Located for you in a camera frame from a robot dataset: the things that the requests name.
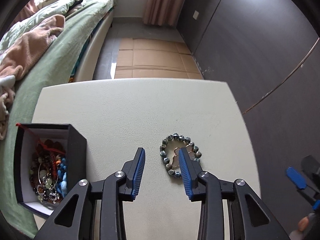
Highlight bed with green sheet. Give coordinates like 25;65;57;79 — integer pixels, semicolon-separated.
0;0;115;239

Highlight light green quilt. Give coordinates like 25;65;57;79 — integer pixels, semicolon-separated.
0;0;88;53

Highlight rose gold bangle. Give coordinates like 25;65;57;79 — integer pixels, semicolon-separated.
172;147;198;168

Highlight black jewelry box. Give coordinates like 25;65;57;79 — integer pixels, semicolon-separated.
14;123;87;219

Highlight flat cardboard sheet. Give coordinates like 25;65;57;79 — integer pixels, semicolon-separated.
114;37;203;80

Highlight pink floral fleece blanket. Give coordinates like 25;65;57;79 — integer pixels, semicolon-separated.
0;14;66;140

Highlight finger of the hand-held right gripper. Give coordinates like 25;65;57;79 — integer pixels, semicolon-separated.
286;166;307;190
301;155;320;180

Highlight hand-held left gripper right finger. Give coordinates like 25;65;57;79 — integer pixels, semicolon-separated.
178;147;292;240

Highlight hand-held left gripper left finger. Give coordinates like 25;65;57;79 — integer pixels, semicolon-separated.
37;147;146;240

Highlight person's right hand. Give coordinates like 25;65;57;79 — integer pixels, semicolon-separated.
290;216;313;240

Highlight white leather side table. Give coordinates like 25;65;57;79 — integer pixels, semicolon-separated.
32;78;260;240

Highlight red cord bracelet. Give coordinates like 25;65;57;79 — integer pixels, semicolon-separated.
16;123;67;170

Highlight pile of mixed jewelry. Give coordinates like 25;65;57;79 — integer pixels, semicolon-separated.
29;139;68;203

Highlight grey blue bead bracelet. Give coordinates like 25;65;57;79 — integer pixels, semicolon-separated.
159;133;202;178

